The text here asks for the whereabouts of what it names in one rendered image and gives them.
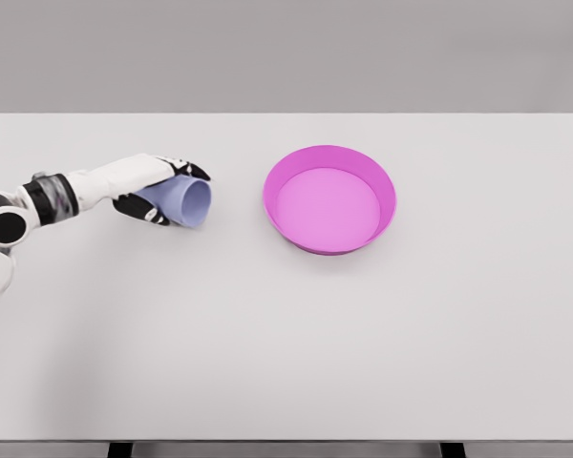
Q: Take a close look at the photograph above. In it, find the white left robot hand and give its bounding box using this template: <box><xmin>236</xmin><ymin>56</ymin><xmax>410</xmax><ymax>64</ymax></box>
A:
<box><xmin>102</xmin><ymin>153</ymin><xmax>212</xmax><ymax>227</ymax></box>

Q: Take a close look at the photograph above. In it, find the pink round plate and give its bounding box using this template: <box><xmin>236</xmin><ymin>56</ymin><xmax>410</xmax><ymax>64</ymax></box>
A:
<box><xmin>262</xmin><ymin>145</ymin><xmax>398</xmax><ymax>257</ymax></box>

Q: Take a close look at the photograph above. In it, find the lavender blue cup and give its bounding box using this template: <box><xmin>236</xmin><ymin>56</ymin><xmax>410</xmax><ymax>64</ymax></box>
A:
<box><xmin>134</xmin><ymin>174</ymin><xmax>214</xmax><ymax>229</ymax></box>

